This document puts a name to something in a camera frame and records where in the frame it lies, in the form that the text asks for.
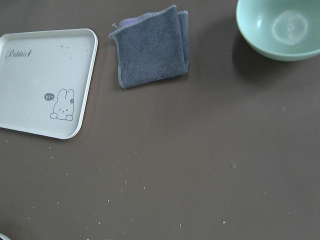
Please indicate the grey folded cloth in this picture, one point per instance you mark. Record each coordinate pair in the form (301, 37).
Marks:
(152, 47)

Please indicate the mint green bowl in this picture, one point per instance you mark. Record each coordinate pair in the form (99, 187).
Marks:
(283, 30)

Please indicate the cream rabbit tray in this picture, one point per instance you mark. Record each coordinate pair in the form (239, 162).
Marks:
(45, 79)

